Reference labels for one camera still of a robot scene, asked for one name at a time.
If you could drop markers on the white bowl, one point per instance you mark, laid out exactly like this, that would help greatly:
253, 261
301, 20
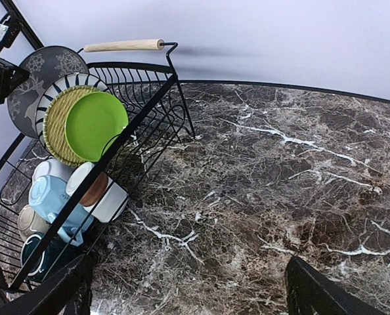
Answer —
54, 168

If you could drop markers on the grey deer pattern plate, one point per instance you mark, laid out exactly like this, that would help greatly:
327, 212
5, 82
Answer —
45, 66

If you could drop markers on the woven yellow green plate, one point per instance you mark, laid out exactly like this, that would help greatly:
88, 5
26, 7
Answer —
54, 124

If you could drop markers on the white cup with brown band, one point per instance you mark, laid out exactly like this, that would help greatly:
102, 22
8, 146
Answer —
95, 192

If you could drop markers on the blue striped white plate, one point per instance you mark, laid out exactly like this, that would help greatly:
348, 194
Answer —
62, 84

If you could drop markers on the white utensil caddy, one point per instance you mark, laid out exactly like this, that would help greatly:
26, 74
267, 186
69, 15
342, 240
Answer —
111, 205

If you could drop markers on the black wire dish rack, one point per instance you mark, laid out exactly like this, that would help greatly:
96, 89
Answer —
158, 116

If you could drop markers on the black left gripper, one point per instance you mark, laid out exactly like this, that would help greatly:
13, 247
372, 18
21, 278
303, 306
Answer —
11, 76

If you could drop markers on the bright green plate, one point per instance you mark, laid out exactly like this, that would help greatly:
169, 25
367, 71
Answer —
92, 124

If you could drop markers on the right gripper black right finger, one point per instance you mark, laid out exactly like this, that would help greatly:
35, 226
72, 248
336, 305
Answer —
310, 292

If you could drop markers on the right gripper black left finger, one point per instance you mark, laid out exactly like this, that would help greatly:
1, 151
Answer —
67, 291

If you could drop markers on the light blue mug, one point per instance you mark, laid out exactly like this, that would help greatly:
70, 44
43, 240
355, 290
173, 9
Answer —
47, 197

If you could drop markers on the beige ribbed cup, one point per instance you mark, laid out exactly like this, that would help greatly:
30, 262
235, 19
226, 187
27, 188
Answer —
29, 222

